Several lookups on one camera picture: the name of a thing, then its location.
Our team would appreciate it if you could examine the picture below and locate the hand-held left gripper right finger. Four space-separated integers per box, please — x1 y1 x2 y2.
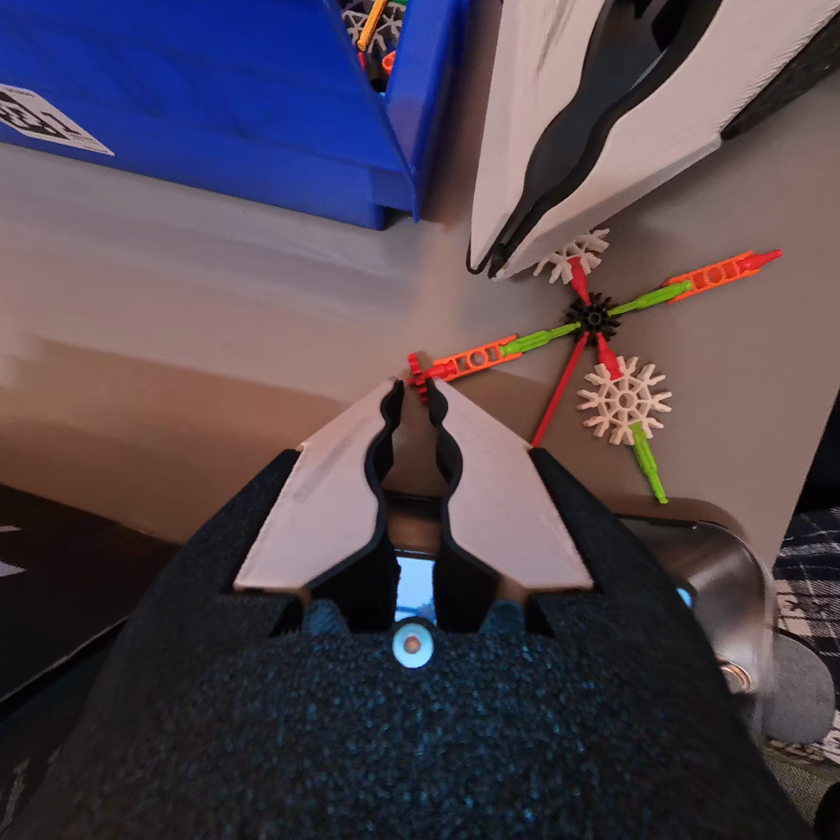
425 377 596 634

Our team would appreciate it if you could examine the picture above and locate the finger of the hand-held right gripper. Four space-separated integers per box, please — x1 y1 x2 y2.
495 0 840 280
466 0 614 278

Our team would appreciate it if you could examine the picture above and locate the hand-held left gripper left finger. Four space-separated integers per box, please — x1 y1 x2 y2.
233 377 404 634

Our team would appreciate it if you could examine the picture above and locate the orange plastic connector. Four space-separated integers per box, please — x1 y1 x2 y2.
433 335 522 382
663 260 756 303

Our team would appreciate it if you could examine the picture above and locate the small red toothed connector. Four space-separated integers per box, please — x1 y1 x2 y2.
407 351 437 404

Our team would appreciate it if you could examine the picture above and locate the pile of colourful toy pieces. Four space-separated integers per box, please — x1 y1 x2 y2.
340 0 413 96

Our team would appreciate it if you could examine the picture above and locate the blue plastic bin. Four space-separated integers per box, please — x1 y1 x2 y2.
0 0 470 231

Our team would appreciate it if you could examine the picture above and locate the long red plastic rod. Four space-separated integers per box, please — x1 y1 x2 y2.
530 335 590 449

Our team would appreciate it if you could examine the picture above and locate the white snowflake connector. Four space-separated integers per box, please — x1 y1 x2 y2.
533 227 611 284
576 354 673 446

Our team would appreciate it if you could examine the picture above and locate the green plastic rod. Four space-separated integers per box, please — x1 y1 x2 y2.
629 423 670 506
500 323 581 358
613 279 693 316

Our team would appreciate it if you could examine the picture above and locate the black hub connector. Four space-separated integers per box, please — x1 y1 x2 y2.
566 293 623 343

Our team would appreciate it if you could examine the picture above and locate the round stand base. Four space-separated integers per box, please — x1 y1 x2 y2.
761 633 837 746

